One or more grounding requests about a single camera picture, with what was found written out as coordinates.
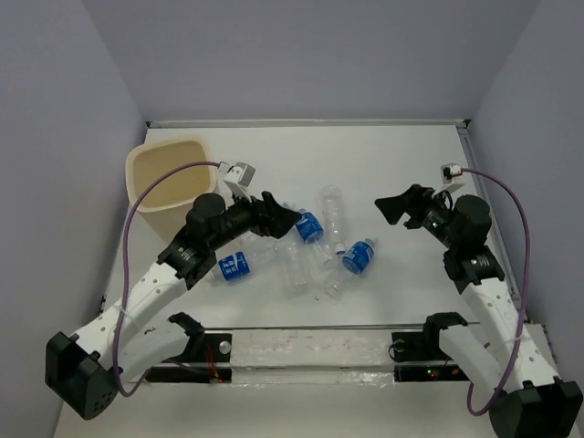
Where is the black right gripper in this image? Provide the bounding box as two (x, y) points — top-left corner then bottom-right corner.
(372, 183), (460, 249)

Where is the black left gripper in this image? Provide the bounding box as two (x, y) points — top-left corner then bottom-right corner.
(208, 185), (301, 252)

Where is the blue label bottle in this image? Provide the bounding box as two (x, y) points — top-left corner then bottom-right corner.
(209, 233), (276, 285)
(280, 203), (333, 270)
(341, 238), (378, 276)

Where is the clear bottle without label top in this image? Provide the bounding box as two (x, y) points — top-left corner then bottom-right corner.
(318, 185), (347, 255)

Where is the clear crushed bottle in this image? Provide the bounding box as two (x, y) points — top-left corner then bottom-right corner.
(316, 258), (358, 301)

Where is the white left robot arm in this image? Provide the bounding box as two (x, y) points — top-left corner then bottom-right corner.
(45, 192), (300, 420)

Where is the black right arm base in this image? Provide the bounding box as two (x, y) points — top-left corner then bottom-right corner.
(388, 312), (469, 383)

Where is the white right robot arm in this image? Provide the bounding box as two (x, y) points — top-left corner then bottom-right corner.
(375, 184), (583, 437)

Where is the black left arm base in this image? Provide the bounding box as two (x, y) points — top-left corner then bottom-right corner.
(146, 312), (233, 384)

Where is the beige plastic bin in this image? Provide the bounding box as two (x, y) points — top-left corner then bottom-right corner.
(125, 136), (219, 244)

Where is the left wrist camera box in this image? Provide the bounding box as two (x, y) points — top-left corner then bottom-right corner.
(218, 162), (256, 200)

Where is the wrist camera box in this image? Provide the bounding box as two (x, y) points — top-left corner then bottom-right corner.
(218, 162), (256, 200)
(438, 163), (464, 194)

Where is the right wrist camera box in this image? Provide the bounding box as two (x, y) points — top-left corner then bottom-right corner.
(438, 163), (464, 194)

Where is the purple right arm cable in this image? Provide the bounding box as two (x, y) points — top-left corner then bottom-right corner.
(459, 166), (532, 417)

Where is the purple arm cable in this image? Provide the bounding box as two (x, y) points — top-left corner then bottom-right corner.
(111, 161), (223, 398)
(459, 166), (532, 417)

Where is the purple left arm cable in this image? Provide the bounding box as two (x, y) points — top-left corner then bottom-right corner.
(111, 161), (223, 398)

